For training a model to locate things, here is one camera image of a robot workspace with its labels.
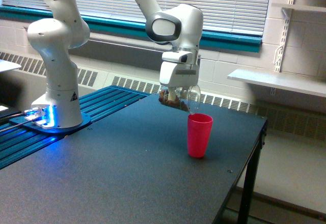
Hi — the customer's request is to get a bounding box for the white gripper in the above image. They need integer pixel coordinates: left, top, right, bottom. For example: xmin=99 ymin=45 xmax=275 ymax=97
xmin=159 ymin=50 xmax=199 ymax=100

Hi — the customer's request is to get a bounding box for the clear plastic cup with nuts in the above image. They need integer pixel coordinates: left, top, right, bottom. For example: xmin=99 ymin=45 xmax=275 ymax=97
xmin=158 ymin=85 xmax=201 ymax=114

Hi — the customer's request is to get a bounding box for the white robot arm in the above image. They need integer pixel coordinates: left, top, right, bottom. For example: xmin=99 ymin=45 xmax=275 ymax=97
xmin=28 ymin=0 xmax=203 ymax=130

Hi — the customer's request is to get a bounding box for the pink plastic cup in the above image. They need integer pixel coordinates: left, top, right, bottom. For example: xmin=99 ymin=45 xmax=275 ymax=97
xmin=187 ymin=113 xmax=213 ymax=158

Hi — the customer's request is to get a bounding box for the black table leg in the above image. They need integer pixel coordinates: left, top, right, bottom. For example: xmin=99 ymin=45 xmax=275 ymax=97
xmin=237 ymin=125 xmax=267 ymax=223

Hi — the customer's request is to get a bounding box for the white baseboard radiator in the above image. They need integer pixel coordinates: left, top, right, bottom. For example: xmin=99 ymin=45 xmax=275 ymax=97
xmin=1 ymin=51 xmax=325 ymax=141

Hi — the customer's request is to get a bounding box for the white side table left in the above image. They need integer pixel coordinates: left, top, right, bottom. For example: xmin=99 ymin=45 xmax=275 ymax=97
xmin=0 ymin=60 xmax=21 ymax=73

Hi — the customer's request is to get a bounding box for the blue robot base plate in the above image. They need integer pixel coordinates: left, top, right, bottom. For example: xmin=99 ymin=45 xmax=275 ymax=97
xmin=23 ymin=113 xmax=91 ymax=135

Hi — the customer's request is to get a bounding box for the white shelf bracket rail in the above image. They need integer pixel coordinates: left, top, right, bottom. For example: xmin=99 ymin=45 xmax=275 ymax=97
xmin=273 ymin=0 xmax=295 ymax=73

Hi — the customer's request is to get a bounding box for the black cable lower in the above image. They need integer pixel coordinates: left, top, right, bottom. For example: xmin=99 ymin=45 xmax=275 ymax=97
xmin=0 ymin=119 xmax=33 ymax=133

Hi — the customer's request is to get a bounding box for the black cable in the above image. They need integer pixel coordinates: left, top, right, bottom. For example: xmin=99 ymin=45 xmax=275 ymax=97
xmin=0 ymin=110 xmax=26 ymax=120
xmin=0 ymin=119 xmax=33 ymax=133

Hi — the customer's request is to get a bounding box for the white lower wall shelf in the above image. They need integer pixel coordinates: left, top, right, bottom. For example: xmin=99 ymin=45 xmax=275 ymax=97
xmin=227 ymin=68 xmax=325 ymax=97

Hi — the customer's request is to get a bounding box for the white wall shelf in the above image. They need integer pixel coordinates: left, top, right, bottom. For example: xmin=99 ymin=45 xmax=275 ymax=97
xmin=272 ymin=3 xmax=326 ymax=13
xmin=227 ymin=68 xmax=325 ymax=97

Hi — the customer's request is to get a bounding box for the black cable upper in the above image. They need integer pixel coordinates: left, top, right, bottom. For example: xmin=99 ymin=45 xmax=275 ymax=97
xmin=0 ymin=110 xmax=26 ymax=120

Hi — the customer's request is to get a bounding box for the blue slatted aluminium rail bed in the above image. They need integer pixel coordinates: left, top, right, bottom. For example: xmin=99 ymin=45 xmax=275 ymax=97
xmin=1 ymin=86 xmax=149 ymax=169

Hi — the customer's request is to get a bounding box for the white upper wall shelf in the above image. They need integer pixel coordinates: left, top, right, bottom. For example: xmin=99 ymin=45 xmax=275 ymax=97
xmin=272 ymin=3 xmax=326 ymax=13

